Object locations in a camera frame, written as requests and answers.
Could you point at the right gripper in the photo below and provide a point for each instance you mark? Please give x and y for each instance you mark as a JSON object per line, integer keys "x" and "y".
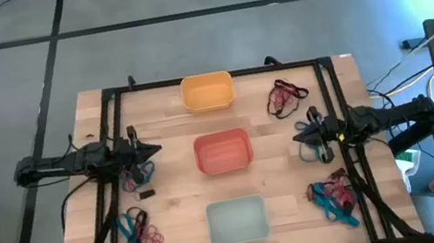
{"x": 327, "y": 134}

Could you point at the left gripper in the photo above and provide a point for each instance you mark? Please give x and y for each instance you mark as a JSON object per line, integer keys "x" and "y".
{"x": 125, "y": 154}

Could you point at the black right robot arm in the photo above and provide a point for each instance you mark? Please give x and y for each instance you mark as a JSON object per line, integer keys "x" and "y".
{"x": 388, "y": 115}

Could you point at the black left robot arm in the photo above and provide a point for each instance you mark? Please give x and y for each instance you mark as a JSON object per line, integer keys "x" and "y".
{"x": 52, "y": 166}

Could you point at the dark brown rubber band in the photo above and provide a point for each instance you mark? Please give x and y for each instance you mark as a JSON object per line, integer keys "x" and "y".
{"x": 337, "y": 173}

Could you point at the orange plastic basket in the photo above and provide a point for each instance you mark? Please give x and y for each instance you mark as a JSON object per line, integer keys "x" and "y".
{"x": 223, "y": 151}

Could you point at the yellow plastic basket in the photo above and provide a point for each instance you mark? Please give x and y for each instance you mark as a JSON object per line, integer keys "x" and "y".
{"x": 207, "y": 92}

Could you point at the black desk base bar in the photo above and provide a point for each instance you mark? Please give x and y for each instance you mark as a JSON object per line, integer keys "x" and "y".
{"x": 413, "y": 135}

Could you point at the white plastic basket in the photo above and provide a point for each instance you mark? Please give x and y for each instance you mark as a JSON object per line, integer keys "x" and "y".
{"x": 238, "y": 221}

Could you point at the black floor block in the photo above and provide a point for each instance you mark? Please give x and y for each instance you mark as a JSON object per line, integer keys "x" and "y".
{"x": 414, "y": 43}

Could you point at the black aluminium table frame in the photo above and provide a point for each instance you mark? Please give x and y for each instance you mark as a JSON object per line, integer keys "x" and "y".
{"x": 149, "y": 86}

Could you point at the black frame clamp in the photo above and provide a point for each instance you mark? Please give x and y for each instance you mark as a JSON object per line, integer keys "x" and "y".
{"x": 131, "y": 82}
{"x": 272, "y": 60}

